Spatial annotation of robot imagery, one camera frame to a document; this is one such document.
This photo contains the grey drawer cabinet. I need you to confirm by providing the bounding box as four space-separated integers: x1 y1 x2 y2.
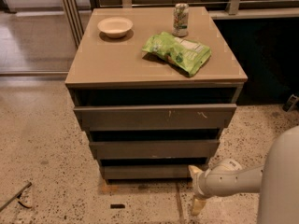
65 7 247 169

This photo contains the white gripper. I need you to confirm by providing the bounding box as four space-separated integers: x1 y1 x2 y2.
188 159 242 216

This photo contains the dark device on floor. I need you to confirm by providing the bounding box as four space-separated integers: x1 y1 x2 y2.
282 94 299 112

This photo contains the green chip bag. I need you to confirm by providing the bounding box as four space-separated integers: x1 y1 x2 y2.
142 32 211 77

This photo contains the white drink can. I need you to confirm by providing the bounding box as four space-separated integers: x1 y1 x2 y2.
173 3 189 37

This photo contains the grey top drawer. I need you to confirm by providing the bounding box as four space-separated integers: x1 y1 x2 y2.
74 104 236 131

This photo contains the grey drawer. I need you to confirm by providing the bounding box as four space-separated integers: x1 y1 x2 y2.
90 140 220 160
100 164 191 180
74 104 236 131

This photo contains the white paper bowl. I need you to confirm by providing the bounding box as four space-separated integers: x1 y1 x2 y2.
97 17 133 38

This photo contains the metal strip on floor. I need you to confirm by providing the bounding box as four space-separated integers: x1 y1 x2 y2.
0 181 32 212

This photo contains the grey middle drawer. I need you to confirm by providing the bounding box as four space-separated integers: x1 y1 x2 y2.
90 140 220 160

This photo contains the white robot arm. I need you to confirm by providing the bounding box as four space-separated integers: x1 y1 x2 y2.
189 126 299 224

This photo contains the grey bottom drawer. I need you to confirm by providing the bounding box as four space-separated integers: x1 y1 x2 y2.
100 164 191 180

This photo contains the small black floor object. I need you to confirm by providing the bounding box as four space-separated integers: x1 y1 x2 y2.
110 203 125 209

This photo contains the sliding door frame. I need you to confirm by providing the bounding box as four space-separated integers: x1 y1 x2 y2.
62 0 84 48

